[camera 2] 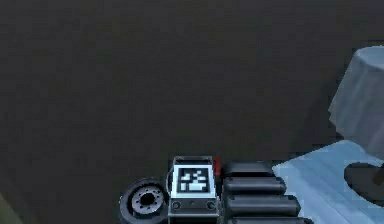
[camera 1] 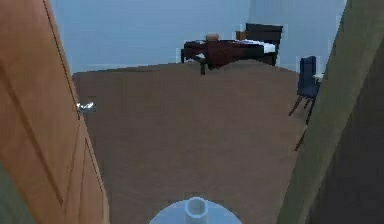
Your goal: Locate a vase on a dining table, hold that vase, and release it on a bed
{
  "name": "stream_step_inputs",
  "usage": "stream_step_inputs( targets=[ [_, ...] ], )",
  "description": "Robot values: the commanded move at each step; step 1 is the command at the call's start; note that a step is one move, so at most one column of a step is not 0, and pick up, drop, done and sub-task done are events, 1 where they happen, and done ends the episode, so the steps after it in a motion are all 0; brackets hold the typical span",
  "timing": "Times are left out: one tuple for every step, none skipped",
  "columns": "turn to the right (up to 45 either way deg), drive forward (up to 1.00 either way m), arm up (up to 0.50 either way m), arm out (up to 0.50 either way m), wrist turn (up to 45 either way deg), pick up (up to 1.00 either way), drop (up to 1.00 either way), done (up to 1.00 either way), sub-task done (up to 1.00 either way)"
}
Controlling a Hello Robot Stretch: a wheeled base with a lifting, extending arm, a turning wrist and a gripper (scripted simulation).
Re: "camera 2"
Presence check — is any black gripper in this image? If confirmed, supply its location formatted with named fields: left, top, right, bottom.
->
left=118, top=178, right=172, bottom=224

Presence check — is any pale blue side table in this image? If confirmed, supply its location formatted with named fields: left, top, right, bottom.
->
left=272, top=139, right=384, bottom=224

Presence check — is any grey shaded table lamp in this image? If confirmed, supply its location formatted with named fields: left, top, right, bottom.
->
left=327, top=45, right=384, bottom=207

